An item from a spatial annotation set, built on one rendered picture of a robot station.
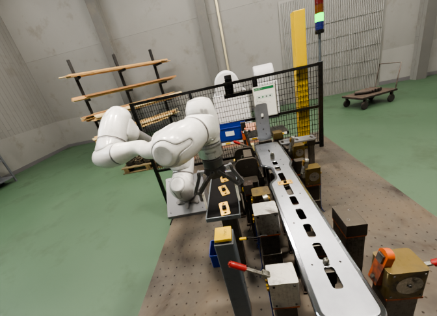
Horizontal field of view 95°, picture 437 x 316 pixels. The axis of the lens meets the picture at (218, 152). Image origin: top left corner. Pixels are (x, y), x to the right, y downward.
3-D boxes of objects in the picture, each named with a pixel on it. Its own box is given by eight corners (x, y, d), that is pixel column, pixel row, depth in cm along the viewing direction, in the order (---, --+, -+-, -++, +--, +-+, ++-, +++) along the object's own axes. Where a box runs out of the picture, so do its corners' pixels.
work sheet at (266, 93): (278, 114, 204) (275, 82, 192) (255, 118, 206) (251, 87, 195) (278, 114, 206) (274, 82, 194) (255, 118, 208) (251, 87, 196)
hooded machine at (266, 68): (256, 114, 678) (250, 66, 621) (276, 111, 669) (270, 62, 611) (259, 120, 609) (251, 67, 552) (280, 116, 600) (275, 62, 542)
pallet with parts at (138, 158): (137, 159, 520) (131, 144, 504) (182, 151, 506) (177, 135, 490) (122, 175, 445) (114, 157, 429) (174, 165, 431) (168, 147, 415)
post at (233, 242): (253, 320, 85) (234, 244, 68) (235, 322, 86) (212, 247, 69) (251, 301, 92) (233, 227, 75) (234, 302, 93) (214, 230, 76)
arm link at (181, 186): (175, 201, 154) (164, 197, 134) (176, 179, 161) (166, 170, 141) (196, 201, 152) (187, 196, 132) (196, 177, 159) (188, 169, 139)
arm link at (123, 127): (180, 178, 161) (181, 153, 170) (198, 175, 155) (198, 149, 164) (87, 142, 97) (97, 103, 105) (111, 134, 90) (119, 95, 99)
